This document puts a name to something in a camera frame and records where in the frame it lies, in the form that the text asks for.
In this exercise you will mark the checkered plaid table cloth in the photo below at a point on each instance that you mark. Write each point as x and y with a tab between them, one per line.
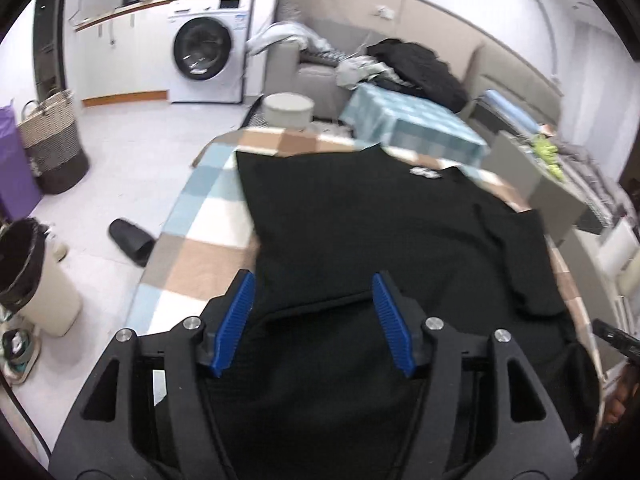
209	235

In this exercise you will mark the white round stool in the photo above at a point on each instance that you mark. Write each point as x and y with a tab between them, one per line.
288	110

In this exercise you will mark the beige trash bin black liner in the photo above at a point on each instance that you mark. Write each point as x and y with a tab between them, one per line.
33	284

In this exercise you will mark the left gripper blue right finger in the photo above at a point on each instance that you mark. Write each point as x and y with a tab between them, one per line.
484	413

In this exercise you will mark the grey sofa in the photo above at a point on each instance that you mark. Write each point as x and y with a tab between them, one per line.
290	69

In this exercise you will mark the woven laundry basket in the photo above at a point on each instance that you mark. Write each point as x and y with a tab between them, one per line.
52	144

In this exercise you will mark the light blue pillow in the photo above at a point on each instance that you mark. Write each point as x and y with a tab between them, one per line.
510	111

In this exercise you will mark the green toy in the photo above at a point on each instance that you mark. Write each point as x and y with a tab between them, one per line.
547	153

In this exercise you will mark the white front-load washing machine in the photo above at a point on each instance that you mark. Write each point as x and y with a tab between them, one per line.
208	50

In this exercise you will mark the black quilted jacket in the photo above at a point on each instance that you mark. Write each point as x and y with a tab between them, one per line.
421	73

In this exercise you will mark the black knit sweater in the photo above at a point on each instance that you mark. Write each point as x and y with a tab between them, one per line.
313	392

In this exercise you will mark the purple bag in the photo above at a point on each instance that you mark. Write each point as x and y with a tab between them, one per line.
20	194

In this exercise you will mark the white blanket on sofa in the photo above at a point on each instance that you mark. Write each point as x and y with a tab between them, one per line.
304	37

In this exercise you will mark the beige side cabinet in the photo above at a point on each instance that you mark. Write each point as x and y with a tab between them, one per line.
562	205

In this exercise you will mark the white kitchen counter cabinet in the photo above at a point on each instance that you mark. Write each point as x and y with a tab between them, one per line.
124	58

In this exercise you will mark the person's right hand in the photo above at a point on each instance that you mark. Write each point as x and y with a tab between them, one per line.
626	387

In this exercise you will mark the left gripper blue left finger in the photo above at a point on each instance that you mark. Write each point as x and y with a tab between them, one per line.
142	413

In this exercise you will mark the teal checkered small table cloth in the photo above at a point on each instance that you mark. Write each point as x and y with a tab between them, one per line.
382	116

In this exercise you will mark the black slipper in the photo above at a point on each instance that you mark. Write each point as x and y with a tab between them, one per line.
132	241

